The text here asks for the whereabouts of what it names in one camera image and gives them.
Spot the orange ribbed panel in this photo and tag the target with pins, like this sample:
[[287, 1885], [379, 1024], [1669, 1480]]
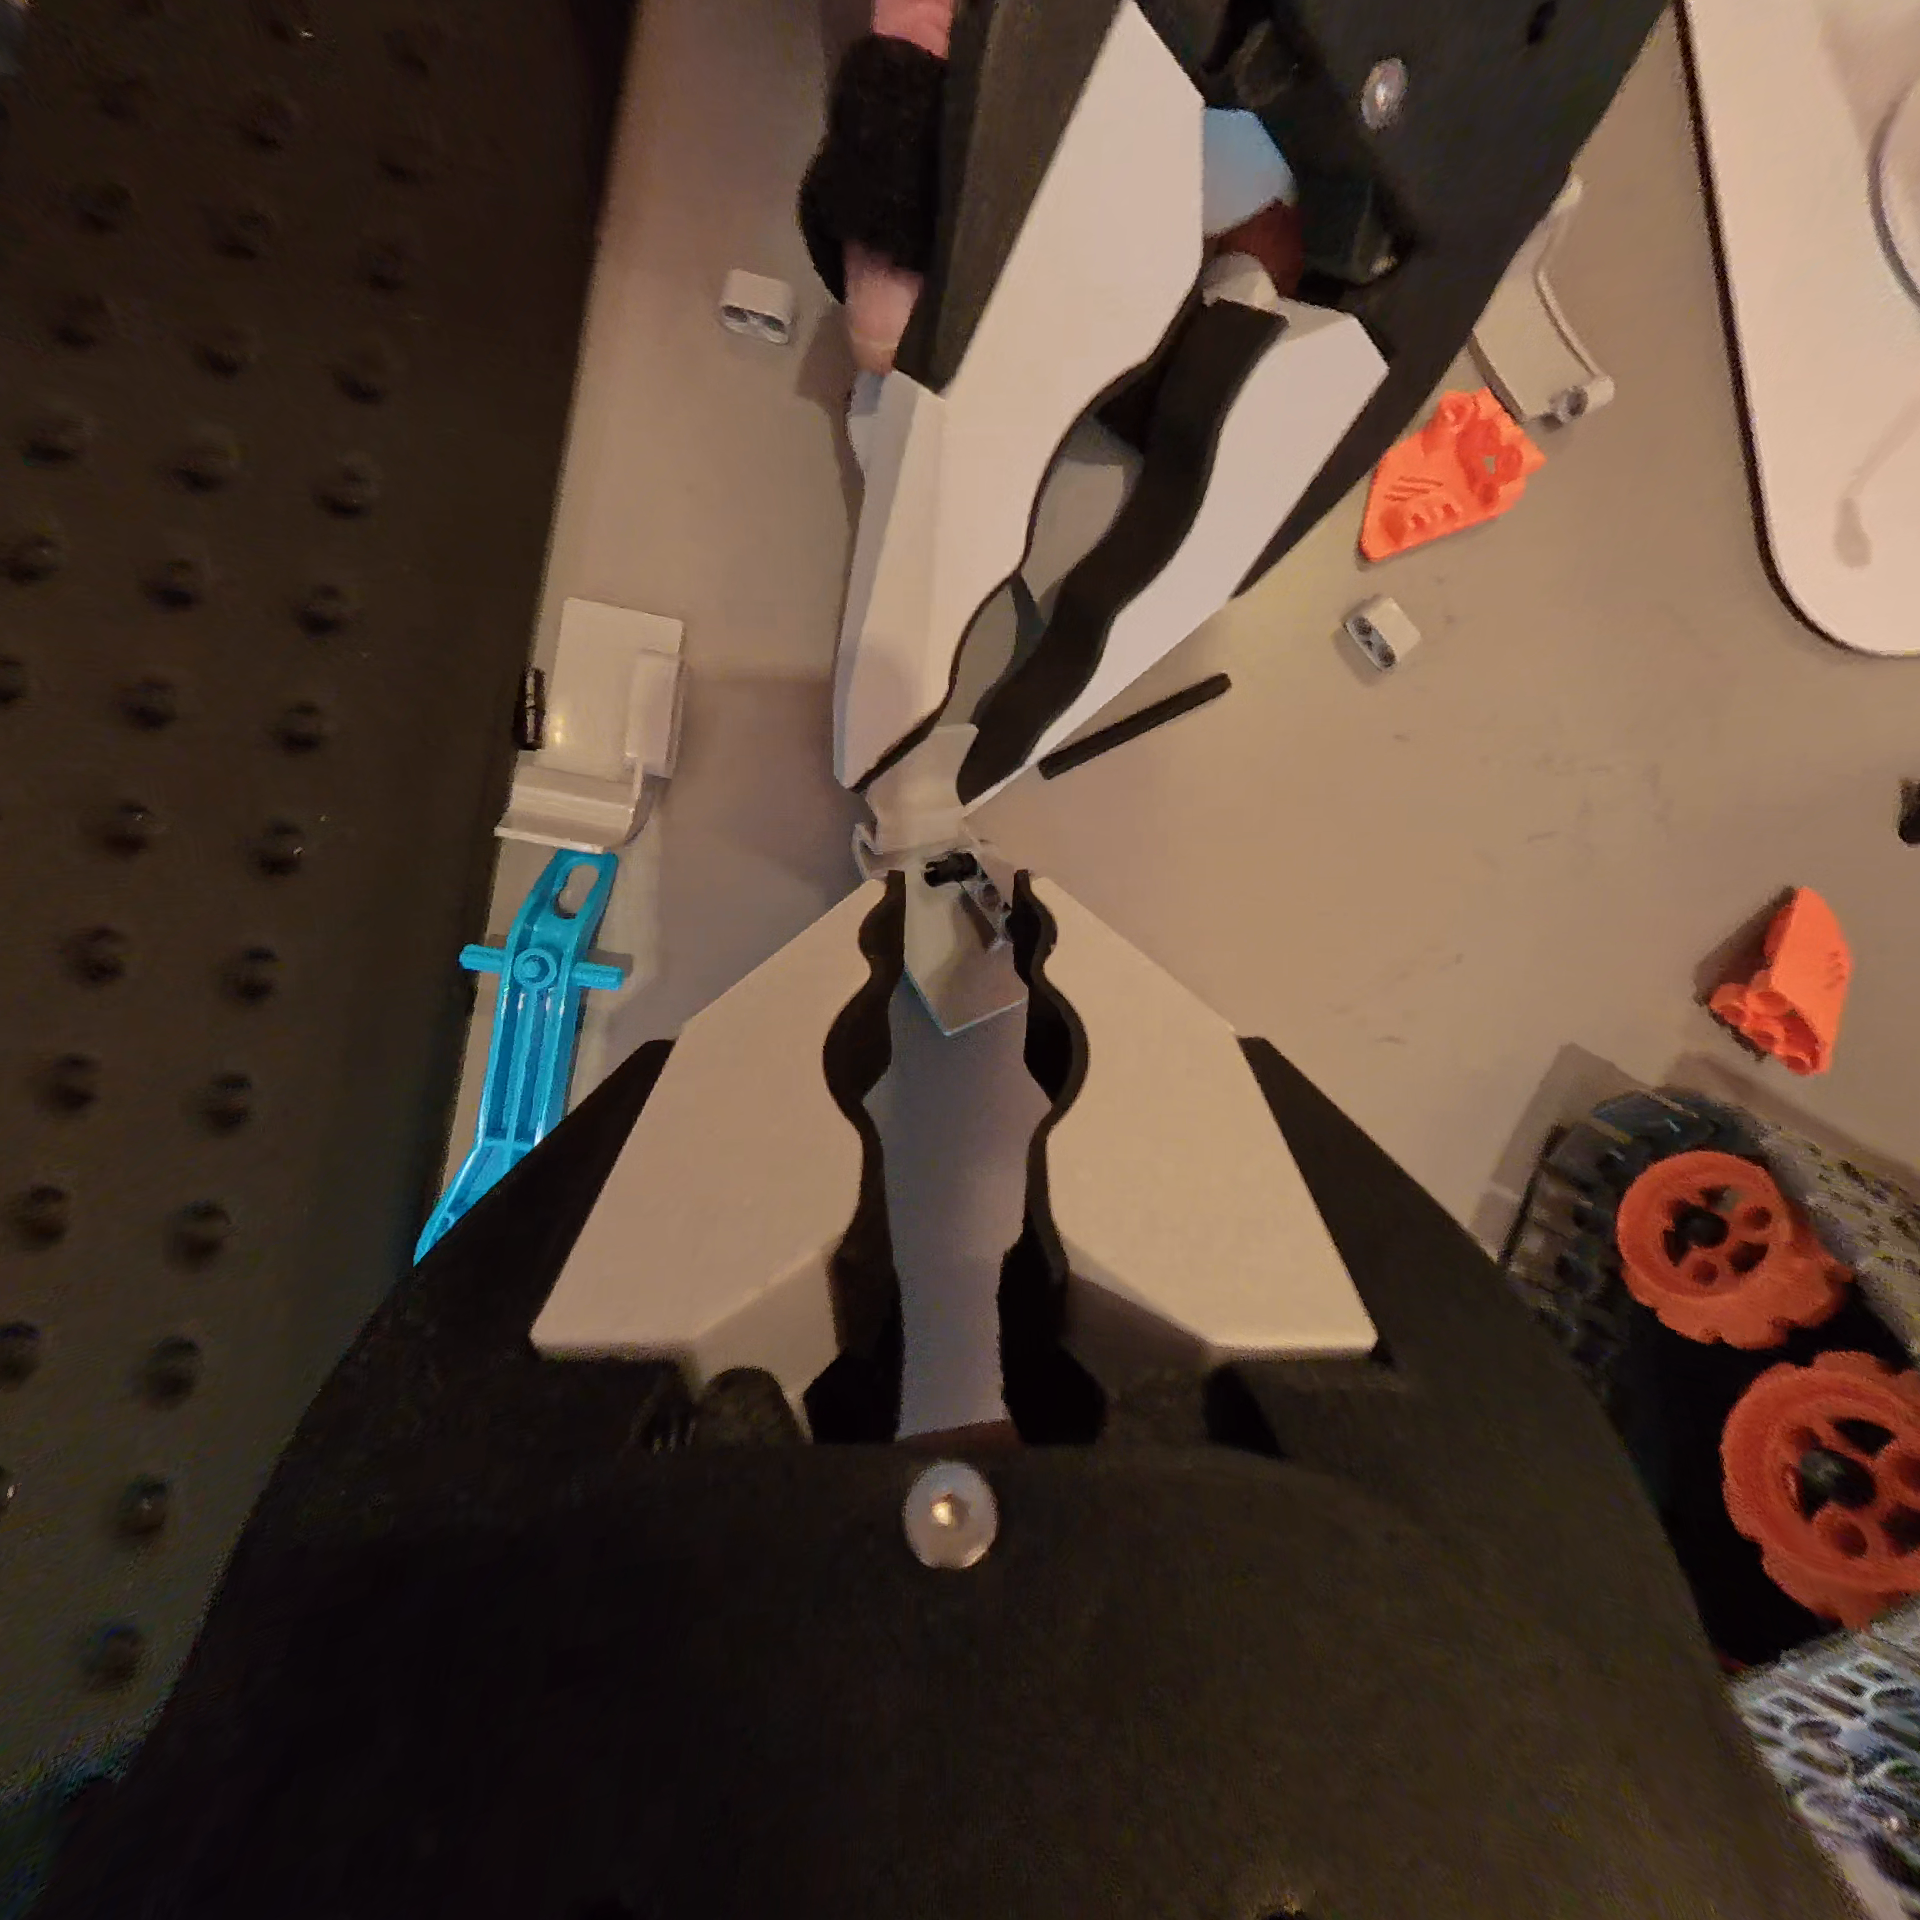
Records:
[[1440, 488]]

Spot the teal separator tool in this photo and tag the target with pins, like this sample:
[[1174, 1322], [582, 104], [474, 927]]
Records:
[[528, 967]]

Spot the orange wedge panel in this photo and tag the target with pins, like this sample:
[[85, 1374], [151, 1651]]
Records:
[[1792, 962]]

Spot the grey curved panel assembly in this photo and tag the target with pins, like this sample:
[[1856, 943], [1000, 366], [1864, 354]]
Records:
[[961, 991], [593, 675]]

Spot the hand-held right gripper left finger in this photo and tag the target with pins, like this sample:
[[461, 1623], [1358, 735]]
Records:
[[705, 1200]]

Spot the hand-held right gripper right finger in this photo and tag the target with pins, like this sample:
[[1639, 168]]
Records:
[[1201, 1200]]

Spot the short black pin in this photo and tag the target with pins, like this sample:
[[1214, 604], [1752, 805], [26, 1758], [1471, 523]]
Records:
[[949, 870]]

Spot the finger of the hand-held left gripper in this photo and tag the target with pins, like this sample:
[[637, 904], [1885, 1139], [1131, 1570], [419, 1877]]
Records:
[[990, 451], [1290, 435]]

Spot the grey orange tracked toy robot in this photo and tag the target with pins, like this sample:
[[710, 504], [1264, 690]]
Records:
[[1822, 1484]]

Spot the grey curved panel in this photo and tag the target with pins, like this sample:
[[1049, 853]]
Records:
[[1522, 354]]

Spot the long black axle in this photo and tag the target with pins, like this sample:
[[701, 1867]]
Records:
[[1137, 726]]

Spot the black perforated chair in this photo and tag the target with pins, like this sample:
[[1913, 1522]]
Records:
[[224, 750]]

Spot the small grey connector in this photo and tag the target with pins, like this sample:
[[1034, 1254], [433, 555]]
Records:
[[757, 307], [1382, 631]]

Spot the person's left hand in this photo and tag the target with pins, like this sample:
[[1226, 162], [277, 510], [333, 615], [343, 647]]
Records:
[[882, 307]]

